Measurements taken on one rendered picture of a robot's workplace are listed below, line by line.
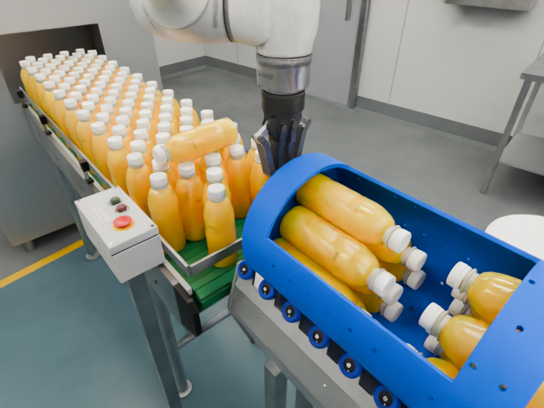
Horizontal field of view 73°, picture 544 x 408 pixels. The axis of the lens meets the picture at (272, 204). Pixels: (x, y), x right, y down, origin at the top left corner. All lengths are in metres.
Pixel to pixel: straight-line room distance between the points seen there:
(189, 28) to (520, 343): 0.58
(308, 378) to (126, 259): 0.43
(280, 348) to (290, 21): 0.62
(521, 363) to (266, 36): 0.52
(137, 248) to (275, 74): 0.43
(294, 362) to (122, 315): 1.41
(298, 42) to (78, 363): 1.74
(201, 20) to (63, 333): 1.81
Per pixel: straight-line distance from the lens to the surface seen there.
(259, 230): 0.65
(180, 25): 0.59
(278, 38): 0.58
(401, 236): 0.62
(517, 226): 1.01
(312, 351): 0.76
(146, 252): 0.79
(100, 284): 2.30
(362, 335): 0.56
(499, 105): 3.90
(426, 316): 0.58
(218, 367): 1.82
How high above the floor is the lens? 1.57
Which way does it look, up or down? 36 degrees down
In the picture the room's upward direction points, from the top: straight up
